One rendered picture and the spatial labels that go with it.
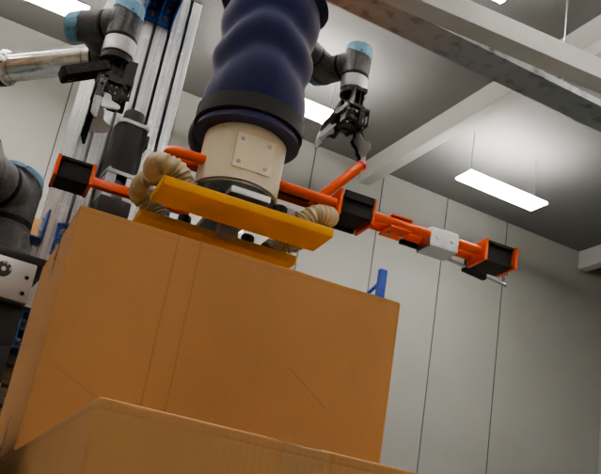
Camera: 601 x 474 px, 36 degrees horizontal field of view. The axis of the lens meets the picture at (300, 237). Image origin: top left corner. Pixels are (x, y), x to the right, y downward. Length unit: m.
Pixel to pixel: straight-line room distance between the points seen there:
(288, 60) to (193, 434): 1.17
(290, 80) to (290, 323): 0.54
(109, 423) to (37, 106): 10.42
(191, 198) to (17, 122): 9.44
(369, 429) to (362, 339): 0.16
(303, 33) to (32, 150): 9.15
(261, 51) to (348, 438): 0.79
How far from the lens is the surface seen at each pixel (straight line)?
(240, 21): 1.95
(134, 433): 0.86
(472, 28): 4.62
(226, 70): 1.89
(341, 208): 1.89
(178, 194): 1.68
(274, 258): 1.89
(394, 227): 1.94
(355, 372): 1.63
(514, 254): 2.07
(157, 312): 1.52
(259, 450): 0.89
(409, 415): 12.31
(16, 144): 10.99
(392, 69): 10.67
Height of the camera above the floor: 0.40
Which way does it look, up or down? 22 degrees up
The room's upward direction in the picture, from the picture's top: 10 degrees clockwise
